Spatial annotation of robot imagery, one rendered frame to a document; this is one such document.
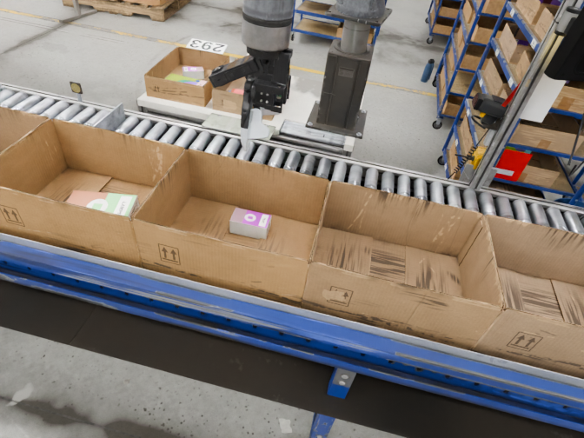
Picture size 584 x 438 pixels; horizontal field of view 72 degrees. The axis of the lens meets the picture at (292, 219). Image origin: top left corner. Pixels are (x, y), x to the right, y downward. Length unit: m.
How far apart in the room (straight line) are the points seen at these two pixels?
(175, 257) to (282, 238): 0.29
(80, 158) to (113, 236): 0.40
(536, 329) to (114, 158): 1.12
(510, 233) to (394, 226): 0.28
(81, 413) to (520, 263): 1.61
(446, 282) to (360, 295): 0.31
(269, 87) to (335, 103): 1.01
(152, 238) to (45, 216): 0.26
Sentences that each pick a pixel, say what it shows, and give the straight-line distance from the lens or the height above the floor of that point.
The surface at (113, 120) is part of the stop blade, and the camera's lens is 1.83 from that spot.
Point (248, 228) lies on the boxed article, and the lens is 1.06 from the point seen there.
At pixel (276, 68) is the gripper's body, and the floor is 1.35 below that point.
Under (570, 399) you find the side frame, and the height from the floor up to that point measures 0.91.
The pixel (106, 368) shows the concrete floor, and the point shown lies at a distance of 1.93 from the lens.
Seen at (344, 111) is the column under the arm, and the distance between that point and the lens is 1.82.
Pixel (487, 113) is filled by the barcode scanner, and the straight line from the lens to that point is 1.63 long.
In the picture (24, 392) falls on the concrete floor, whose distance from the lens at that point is 1.99.
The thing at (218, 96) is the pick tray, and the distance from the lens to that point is 1.88.
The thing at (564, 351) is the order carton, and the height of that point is 0.97.
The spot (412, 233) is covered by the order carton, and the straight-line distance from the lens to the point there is 1.13.
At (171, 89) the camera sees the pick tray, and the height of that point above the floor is 0.81.
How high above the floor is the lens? 1.66
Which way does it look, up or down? 43 degrees down
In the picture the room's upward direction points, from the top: 8 degrees clockwise
